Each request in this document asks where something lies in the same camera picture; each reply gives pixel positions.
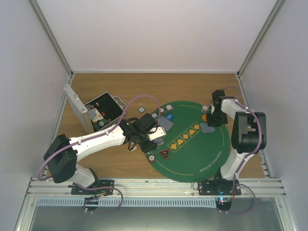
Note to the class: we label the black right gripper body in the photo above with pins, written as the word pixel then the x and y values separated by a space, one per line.
pixel 218 118

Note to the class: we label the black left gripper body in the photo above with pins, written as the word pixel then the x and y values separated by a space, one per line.
pixel 145 147

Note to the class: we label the blue playing card deck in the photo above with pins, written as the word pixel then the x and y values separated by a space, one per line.
pixel 159 141

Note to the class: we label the orange big blind button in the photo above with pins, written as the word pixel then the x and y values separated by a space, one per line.
pixel 204 117

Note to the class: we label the black red triangular all-in button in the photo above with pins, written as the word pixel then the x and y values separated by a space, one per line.
pixel 164 153

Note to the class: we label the blue green 50 chip stack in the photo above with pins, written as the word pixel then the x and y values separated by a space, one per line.
pixel 141 109

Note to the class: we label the blue small blind button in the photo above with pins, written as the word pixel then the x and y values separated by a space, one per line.
pixel 169 116

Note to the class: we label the blue orange 10 chip stack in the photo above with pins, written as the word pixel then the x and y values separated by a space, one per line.
pixel 169 107

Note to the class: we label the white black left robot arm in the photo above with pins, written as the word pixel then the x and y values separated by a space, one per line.
pixel 64 153

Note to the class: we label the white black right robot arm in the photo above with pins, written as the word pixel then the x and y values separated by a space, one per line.
pixel 248 137

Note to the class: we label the round green poker mat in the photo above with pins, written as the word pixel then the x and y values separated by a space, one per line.
pixel 193 155

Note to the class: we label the chip stack inside case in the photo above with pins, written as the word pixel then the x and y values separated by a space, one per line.
pixel 101 123

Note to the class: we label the silver aluminium poker case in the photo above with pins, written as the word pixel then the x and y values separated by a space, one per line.
pixel 105 106

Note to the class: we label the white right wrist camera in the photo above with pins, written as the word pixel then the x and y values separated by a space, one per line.
pixel 213 108

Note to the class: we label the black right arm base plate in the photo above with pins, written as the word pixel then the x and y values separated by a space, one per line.
pixel 211 187

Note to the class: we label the grey slotted cable duct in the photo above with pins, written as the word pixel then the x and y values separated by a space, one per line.
pixel 128 202

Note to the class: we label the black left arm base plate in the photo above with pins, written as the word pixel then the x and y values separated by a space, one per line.
pixel 103 187

